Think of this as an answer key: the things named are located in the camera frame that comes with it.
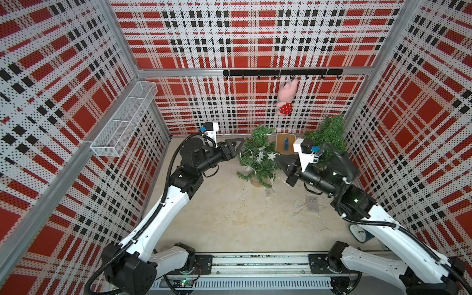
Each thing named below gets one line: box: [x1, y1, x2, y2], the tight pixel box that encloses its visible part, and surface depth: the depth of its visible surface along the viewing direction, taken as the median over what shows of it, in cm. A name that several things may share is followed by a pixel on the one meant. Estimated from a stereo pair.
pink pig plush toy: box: [276, 79, 299, 116], surface depth 95 cm
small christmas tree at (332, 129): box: [302, 114, 348, 168], surface depth 84 cm
